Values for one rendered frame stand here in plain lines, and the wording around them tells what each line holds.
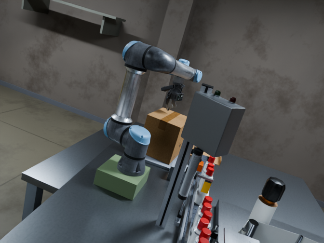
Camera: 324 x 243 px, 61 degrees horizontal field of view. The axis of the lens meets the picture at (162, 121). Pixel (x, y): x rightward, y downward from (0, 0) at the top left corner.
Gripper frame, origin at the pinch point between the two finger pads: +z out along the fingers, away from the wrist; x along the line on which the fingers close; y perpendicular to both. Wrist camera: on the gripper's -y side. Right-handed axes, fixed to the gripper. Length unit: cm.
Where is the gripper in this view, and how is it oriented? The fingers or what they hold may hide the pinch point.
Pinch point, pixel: (167, 108)
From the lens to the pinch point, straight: 192.7
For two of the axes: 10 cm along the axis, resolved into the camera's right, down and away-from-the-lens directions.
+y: 7.1, 4.3, -5.5
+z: -2.6, 9.0, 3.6
